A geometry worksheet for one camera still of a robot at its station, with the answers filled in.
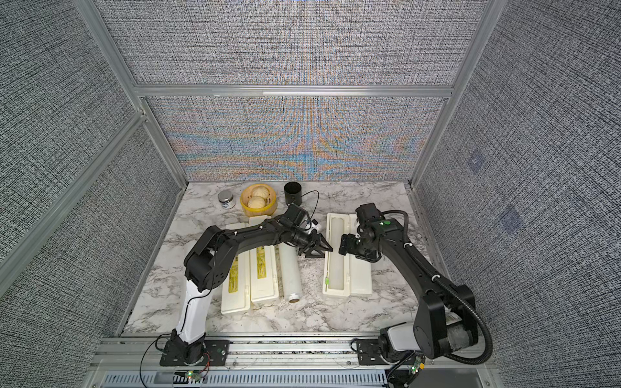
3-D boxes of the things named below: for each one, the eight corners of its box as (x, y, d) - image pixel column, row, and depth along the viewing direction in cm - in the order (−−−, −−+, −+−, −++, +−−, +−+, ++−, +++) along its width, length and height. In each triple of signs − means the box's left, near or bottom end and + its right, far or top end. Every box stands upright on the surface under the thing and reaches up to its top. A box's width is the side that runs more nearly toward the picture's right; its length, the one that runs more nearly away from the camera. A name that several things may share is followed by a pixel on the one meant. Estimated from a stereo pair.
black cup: (284, 207, 111) (283, 195, 105) (285, 193, 117) (284, 181, 111) (301, 207, 111) (300, 195, 105) (301, 193, 117) (300, 181, 111)
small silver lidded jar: (227, 212, 111) (223, 203, 106) (215, 198, 117) (211, 189, 112) (238, 206, 114) (235, 197, 109) (226, 192, 119) (223, 183, 114)
